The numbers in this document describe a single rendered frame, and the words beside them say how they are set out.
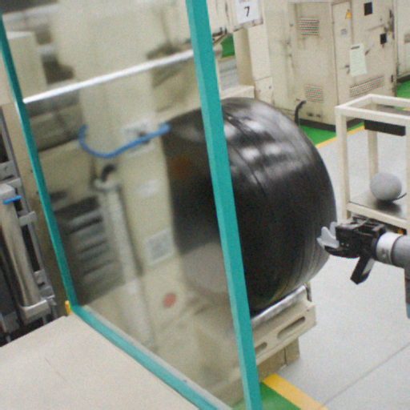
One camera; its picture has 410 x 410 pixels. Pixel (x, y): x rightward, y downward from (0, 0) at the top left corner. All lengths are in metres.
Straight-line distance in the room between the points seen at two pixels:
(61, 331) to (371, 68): 5.47
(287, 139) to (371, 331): 1.81
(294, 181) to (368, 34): 4.83
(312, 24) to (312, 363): 3.77
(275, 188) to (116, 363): 0.64
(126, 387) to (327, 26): 5.17
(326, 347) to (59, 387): 2.21
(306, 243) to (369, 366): 1.51
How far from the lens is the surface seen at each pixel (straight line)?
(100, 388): 1.07
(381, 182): 4.20
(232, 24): 1.97
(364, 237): 1.52
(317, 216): 1.63
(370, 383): 2.97
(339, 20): 6.02
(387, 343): 3.20
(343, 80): 6.14
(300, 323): 1.92
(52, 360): 1.17
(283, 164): 1.57
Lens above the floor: 1.92
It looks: 24 degrees down
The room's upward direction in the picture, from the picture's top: 9 degrees counter-clockwise
